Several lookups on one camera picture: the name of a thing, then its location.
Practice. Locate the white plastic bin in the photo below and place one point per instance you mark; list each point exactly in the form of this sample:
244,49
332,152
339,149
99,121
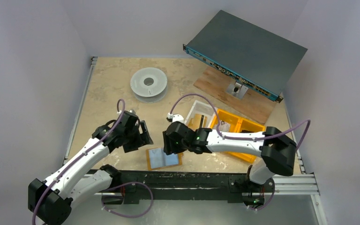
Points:
200,108

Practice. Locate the yellow plastic bin right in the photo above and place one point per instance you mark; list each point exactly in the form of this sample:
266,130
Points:
250,127

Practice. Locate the white filament spool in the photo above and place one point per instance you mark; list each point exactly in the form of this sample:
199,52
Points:
149,85

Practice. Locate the brown wooden board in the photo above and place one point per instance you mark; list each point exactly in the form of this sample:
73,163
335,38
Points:
246,101

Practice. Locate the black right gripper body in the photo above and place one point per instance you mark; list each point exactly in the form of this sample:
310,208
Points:
168,142

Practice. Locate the yellow leather card holder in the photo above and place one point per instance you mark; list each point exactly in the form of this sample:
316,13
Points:
158,159

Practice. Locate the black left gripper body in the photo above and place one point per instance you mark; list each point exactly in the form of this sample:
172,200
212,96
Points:
131,135

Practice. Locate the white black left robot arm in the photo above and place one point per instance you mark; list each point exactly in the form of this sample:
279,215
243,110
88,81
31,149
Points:
52,200

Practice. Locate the yellow plastic bin middle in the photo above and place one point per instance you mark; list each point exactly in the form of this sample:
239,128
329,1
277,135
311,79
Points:
233,119

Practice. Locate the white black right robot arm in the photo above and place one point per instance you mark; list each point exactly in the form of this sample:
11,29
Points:
275,149

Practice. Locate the aluminium frame rail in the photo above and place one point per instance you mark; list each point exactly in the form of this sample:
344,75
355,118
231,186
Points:
93,62

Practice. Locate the white card in bin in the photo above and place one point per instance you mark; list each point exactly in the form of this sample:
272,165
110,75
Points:
224,126

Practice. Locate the blue grey network switch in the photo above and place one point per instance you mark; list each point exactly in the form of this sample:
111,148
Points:
252,56

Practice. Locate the grey metal stand bracket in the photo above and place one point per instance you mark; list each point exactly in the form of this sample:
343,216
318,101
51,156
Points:
237,89

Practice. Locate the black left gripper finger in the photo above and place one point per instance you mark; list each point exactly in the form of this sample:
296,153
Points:
135,144
145,136

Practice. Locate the yellow plastic bin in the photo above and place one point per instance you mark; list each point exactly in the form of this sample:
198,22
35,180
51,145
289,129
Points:
250,127
233,119

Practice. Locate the gold credit cards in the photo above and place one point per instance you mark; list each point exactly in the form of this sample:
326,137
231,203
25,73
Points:
198,121

